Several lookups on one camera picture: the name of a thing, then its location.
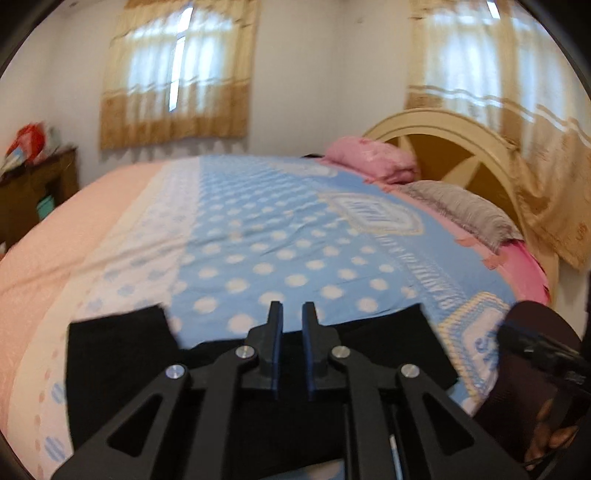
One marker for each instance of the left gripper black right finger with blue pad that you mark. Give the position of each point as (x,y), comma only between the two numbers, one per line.
(389,376)

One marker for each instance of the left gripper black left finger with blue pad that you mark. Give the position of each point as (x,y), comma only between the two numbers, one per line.
(139,407)

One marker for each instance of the black pants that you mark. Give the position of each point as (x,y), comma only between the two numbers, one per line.
(290,433)

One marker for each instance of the striped pillow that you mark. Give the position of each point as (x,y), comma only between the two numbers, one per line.
(483,219)

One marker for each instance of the pink blue patterned bedspread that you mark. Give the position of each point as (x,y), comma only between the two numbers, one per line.
(214,241)

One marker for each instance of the cream and brown headboard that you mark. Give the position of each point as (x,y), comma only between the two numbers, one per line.
(458,150)

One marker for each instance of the teal box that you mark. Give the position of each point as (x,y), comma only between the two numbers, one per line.
(45,207)

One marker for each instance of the pink floral pillow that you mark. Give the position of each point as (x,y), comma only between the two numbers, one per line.
(374,160)

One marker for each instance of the dark brown wooden desk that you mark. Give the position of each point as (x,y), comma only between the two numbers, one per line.
(25,187)

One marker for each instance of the red items on desk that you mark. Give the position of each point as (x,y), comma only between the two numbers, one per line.
(31,144)

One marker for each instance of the beige patterned curtain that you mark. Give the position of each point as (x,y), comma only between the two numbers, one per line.
(178,70)

